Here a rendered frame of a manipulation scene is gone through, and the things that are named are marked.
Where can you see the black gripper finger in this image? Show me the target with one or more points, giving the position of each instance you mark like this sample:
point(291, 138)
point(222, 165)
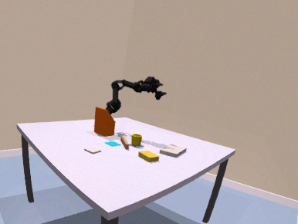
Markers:
point(155, 83)
point(161, 94)

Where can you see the yellow rectangular block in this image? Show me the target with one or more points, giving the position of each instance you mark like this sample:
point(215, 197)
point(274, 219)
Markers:
point(148, 156)

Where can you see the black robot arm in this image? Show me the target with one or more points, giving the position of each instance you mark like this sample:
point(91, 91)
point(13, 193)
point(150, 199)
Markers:
point(114, 105)

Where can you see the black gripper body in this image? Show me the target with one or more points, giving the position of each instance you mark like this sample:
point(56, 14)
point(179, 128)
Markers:
point(150, 88)

